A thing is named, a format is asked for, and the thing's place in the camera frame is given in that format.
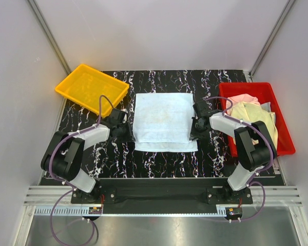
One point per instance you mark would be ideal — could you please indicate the red plastic bin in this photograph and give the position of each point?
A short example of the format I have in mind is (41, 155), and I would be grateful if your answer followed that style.
(264, 93)

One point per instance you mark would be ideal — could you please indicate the right aluminium frame post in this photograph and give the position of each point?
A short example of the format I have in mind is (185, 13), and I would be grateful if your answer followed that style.
(271, 37)

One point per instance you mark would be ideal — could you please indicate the pale yellow towel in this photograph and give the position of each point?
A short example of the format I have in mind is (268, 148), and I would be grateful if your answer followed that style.
(250, 112)

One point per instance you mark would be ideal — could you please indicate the left aluminium frame post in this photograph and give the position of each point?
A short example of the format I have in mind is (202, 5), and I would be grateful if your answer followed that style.
(48, 34)

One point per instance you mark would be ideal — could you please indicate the slotted white cable duct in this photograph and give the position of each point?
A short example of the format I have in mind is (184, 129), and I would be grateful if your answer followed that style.
(68, 211)

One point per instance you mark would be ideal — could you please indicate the yellow plastic tray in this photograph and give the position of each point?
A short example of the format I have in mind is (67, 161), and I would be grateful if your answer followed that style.
(92, 89)

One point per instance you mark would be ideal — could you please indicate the aluminium frame post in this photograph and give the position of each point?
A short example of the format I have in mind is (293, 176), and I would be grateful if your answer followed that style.
(271, 37)
(48, 34)

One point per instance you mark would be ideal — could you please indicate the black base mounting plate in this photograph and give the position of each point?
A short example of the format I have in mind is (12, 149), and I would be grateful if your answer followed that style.
(162, 196)

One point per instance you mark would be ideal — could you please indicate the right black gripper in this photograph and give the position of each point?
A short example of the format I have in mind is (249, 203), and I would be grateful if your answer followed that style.
(194, 135)

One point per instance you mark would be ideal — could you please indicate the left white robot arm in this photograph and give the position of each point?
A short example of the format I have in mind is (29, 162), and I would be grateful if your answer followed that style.
(63, 157)

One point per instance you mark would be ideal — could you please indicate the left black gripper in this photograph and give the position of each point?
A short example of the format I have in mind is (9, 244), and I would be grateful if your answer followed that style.
(129, 138)

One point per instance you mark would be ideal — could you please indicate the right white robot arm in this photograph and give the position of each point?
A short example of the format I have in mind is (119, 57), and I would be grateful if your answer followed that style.
(255, 148)

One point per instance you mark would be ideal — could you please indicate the light blue towel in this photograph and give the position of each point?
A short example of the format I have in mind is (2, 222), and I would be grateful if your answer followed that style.
(162, 122)

